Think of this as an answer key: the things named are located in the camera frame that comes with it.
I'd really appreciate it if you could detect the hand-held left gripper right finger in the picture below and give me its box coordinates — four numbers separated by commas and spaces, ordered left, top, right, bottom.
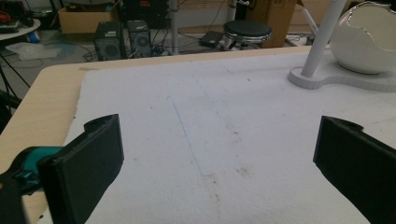
312, 115, 396, 224

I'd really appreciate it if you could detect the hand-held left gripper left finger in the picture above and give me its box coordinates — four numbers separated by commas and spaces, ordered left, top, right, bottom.
36, 113, 125, 224

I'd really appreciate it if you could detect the white stand with pole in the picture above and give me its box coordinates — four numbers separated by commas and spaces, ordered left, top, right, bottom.
287, 0, 396, 93

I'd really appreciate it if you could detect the white egg-shaped ornament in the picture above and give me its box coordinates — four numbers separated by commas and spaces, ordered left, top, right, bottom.
329, 1, 396, 75

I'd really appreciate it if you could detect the clear plastic sheet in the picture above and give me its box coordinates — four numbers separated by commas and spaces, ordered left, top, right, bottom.
5, 41, 64, 61

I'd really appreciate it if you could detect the white foam mat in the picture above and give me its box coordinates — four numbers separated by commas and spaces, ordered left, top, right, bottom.
36, 49, 396, 224

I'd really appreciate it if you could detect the blue tape roll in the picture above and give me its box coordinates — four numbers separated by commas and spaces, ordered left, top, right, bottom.
26, 31, 41, 44

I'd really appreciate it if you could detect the open cardboard box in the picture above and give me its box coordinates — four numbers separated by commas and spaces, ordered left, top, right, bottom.
57, 4, 118, 35

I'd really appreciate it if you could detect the white round side table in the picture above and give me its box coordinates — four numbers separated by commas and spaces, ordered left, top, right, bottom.
0, 18, 42, 42

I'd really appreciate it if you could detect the tall cardboard box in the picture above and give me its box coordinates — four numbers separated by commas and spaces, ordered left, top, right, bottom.
246, 0, 299, 49

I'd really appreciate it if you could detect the white metal stand pole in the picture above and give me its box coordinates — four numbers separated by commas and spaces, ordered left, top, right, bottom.
167, 0, 180, 56

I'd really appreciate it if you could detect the black round stool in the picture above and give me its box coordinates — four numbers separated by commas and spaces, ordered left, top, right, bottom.
222, 20, 273, 50

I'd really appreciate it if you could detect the black flat box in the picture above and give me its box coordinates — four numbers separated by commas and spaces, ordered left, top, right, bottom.
199, 30, 224, 49

